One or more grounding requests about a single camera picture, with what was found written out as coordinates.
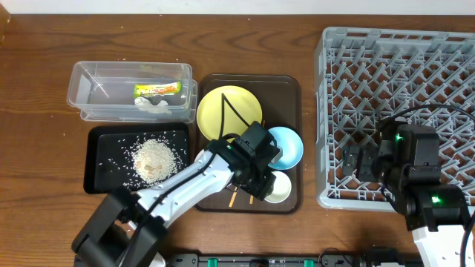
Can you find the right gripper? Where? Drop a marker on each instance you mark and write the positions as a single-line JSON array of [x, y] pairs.
[[357, 163]]

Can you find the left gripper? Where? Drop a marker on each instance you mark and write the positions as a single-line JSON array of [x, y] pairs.
[[266, 188]]

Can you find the light blue bowl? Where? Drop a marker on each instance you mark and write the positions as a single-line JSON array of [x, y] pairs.
[[291, 146]]

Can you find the small white green cup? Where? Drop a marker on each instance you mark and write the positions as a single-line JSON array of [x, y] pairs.
[[281, 188]]

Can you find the yellow plate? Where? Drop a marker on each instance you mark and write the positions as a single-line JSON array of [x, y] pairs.
[[209, 112]]

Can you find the pile of rice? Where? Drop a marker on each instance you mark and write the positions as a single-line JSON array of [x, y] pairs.
[[139, 160]]

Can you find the green orange snack wrapper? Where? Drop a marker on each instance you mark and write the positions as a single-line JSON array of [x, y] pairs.
[[157, 90]]

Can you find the white tissue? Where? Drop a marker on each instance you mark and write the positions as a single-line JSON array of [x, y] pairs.
[[144, 104]]

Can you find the white bowl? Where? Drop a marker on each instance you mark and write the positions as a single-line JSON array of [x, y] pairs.
[[199, 155]]

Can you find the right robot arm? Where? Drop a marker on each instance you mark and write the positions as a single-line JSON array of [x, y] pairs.
[[438, 218]]

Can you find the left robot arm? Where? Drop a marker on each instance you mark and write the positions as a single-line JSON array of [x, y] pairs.
[[127, 228]]

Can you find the grey dishwasher rack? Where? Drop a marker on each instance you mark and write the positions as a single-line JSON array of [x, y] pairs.
[[363, 75]]

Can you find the left wooden chopstick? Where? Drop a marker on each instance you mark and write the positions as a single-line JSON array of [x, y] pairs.
[[232, 200]]

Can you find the dark brown serving tray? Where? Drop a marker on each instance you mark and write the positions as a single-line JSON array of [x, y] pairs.
[[280, 98]]

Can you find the lower clear plastic bin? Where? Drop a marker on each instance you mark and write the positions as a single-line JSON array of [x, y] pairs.
[[142, 114]]

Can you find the clear plastic bin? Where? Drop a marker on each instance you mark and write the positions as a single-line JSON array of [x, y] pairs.
[[99, 84], [142, 114]]

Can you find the black tray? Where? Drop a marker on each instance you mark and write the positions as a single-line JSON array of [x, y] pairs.
[[96, 133]]

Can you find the upper clear plastic bin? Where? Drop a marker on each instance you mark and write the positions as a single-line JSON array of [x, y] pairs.
[[99, 84]]

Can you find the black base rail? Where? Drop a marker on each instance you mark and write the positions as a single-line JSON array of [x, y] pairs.
[[327, 260]]

